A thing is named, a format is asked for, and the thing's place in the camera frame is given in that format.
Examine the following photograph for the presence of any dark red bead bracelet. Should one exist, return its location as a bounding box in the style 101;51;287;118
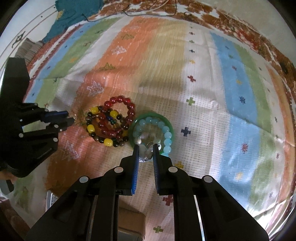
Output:
98;95;136;140

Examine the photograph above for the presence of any brown floral bedsheet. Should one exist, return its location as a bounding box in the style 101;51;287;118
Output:
0;0;296;241

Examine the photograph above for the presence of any silver metal tin box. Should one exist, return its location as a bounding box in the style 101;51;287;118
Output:
46;190;58;211

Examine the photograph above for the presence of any striped brown pillow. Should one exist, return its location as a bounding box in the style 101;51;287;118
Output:
15;38;44;65

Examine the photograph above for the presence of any yellow and brown bead bracelet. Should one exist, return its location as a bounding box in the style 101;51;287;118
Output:
85;105;130;148

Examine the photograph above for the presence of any teal garment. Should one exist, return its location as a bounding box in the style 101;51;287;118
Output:
42;0;104;43

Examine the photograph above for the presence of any green jade bangle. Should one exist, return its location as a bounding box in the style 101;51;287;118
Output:
129;112;174;163

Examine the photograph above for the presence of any person left hand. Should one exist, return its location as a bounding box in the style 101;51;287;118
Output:
0;170;17;184

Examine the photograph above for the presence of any light blue bead bracelet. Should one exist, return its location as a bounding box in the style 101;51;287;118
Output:
132;116;173;159

